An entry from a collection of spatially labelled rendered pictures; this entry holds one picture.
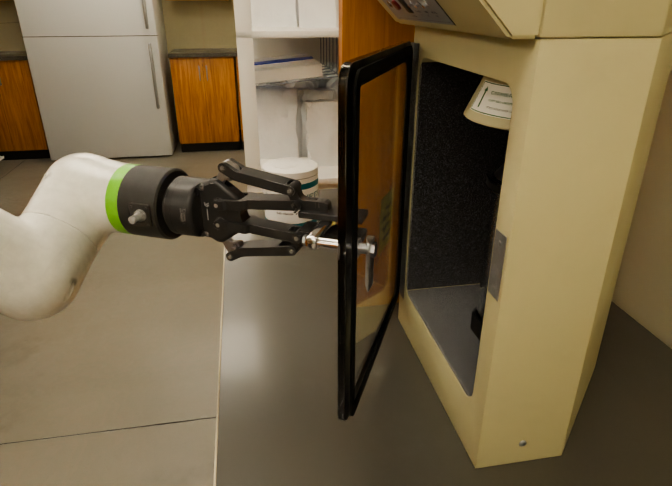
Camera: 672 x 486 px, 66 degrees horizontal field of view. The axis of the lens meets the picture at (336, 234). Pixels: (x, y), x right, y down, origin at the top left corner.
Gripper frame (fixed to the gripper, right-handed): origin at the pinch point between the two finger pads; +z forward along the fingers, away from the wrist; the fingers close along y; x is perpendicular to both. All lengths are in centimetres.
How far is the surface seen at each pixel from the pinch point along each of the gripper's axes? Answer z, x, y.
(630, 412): 38.9, 8.6, -26.0
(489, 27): 15.7, -6.4, 21.8
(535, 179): 21.1, -6.2, 9.3
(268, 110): -57, 111, -10
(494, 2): 15.9, -8.9, 23.7
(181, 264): -152, 183, -119
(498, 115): 17.3, 3.3, 12.9
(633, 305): 45, 39, -26
